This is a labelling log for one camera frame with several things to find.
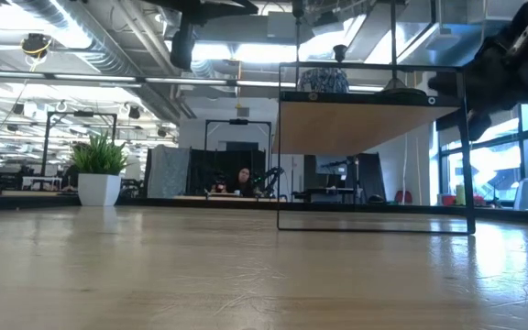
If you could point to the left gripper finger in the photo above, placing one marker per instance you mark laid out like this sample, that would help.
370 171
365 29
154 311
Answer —
182 46

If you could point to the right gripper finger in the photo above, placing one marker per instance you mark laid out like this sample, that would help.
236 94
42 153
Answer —
452 84

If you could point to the white tealight candle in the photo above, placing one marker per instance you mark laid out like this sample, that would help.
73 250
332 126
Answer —
323 81

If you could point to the black background robot arm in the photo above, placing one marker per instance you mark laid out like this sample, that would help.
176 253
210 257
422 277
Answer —
271 176

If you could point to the long LED light bar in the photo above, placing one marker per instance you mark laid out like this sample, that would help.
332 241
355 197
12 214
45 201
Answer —
177 81

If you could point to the black fabric divider panel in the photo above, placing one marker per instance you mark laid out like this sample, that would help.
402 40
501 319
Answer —
209 160

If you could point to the red chair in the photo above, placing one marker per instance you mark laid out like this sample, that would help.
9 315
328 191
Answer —
403 197

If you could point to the black standing panel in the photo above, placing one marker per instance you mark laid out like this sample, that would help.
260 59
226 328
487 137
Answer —
369 176

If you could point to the gray fabric divider panel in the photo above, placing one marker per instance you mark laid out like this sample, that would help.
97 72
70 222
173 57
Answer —
168 172

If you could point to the black ceiling-mounted device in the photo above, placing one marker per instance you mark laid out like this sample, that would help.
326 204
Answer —
36 44

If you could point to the person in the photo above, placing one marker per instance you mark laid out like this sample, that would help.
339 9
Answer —
243 183

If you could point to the green plant in white pot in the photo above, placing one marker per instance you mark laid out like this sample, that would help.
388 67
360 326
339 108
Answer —
99 188

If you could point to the black background gantry frame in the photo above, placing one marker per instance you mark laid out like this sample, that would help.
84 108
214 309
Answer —
238 122
83 114

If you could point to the wooden shelf riser black frame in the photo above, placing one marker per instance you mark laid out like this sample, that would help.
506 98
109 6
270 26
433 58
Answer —
360 128

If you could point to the black aluminium rail frame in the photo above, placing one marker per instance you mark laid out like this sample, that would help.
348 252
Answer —
406 208

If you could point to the wall-mounted picture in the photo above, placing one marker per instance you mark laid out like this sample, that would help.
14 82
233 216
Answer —
333 165

